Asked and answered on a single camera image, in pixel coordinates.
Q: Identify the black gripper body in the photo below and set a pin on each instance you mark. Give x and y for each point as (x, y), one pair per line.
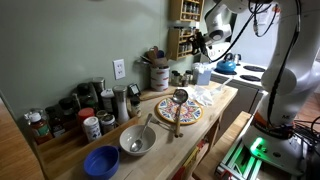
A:
(198, 44)

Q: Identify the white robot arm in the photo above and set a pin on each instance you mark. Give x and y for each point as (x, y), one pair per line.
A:
(292, 75)

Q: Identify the lower wooden spice rack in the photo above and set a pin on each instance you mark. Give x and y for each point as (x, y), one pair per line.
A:
(179, 43)

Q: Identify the wooden spice rack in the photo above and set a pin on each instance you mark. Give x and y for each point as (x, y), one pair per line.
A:
(185, 10)
(179, 43)

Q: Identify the upper wooden spice rack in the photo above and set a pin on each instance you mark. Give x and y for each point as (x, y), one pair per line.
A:
(185, 10)

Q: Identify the dark lid spice jars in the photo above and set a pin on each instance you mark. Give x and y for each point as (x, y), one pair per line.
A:
(182, 80)

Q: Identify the blue kettle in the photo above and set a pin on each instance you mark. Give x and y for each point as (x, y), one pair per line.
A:
(227, 65)

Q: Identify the blue tissue box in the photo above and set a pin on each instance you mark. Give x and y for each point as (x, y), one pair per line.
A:
(201, 78)

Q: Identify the white red utensil crock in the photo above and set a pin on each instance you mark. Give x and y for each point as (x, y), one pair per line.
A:
(160, 79)

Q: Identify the white crumpled cloth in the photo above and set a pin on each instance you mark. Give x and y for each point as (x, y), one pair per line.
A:
(201, 95)

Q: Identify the white refrigerator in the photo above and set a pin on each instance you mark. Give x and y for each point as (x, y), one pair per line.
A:
(260, 33)

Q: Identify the white stove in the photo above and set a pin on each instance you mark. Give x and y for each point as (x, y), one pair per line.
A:
(247, 79)

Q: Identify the small black timer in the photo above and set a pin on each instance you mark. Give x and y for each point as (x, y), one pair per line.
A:
(133, 90)

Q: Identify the metal fork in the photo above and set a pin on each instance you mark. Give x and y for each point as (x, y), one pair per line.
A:
(163, 125)

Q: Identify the tall steel pepper mill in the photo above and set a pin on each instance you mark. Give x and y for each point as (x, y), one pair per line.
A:
(120, 93)

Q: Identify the metal spoon in bowl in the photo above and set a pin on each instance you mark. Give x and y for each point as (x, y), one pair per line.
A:
(138, 143)

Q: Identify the blue plastic bowl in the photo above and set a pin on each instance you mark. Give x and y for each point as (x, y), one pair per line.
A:
(102, 163)

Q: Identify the wooden condiment tray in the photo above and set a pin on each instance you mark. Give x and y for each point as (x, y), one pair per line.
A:
(61, 154)

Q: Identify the metal ladle wooden handle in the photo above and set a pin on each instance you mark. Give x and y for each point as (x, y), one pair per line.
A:
(180, 96)

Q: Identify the white wall outlet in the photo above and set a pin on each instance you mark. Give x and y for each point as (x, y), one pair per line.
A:
(119, 69)

